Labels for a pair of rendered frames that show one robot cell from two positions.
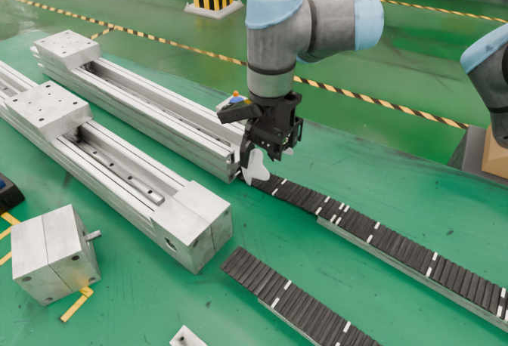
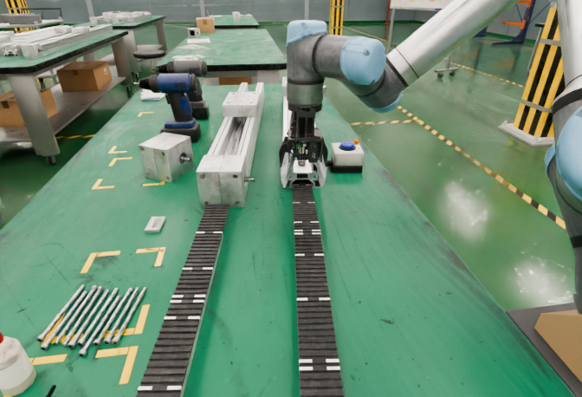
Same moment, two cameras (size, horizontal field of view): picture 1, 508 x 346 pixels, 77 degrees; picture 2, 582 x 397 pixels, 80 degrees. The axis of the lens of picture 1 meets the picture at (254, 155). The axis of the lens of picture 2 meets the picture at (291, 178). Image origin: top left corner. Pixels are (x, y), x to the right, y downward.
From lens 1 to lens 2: 0.57 m
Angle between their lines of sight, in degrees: 44
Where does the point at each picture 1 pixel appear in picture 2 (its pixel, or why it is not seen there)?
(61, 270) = (156, 157)
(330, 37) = (324, 61)
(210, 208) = (229, 166)
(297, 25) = (305, 47)
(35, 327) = (134, 180)
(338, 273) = (260, 263)
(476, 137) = not seen: outside the picture
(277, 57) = (293, 69)
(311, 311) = (206, 249)
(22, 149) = not seen: hidden behind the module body
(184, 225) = (208, 165)
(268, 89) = (289, 95)
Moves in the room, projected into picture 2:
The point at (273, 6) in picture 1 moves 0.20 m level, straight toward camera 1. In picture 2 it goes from (290, 29) to (184, 37)
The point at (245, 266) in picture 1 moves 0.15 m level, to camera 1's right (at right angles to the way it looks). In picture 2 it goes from (216, 211) to (255, 247)
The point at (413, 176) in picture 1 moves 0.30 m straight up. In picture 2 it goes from (430, 273) to (472, 109)
